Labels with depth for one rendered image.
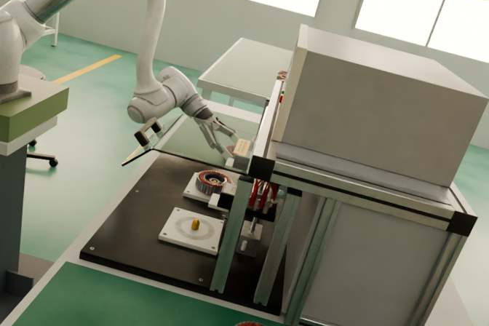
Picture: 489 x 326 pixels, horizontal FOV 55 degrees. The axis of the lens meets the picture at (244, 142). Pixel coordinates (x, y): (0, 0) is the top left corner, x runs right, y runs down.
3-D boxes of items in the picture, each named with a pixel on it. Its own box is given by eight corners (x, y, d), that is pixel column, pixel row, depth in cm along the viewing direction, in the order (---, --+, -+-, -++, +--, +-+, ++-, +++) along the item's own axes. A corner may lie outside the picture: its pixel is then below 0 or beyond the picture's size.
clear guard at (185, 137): (121, 166, 96) (125, 140, 94) (156, 129, 118) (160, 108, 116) (273, 209, 95) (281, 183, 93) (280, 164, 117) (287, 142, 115)
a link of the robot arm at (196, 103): (202, 91, 180) (212, 102, 180) (188, 106, 184) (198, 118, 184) (191, 95, 172) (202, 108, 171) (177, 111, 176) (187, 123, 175)
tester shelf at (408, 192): (247, 175, 91) (252, 154, 89) (272, 92, 154) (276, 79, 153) (468, 237, 89) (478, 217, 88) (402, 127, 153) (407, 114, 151)
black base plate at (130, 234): (78, 258, 106) (79, 250, 105) (161, 156, 165) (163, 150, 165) (279, 316, 104) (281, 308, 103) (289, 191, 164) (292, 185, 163)
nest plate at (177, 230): (158, 239, 116) (158, 235, 116) (174, 210, 130) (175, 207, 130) (215, 255, 115) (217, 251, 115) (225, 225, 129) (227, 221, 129)
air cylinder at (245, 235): (235, 252, 119) (240, 233, 117) (239, 236, 126) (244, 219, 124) (255, 257, 119) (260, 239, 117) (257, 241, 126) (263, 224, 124)
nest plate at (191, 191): (183, 196, 139) (183, 192, 138) (194, 175, 153) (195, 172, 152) (231, 209, 138) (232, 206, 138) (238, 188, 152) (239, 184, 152)
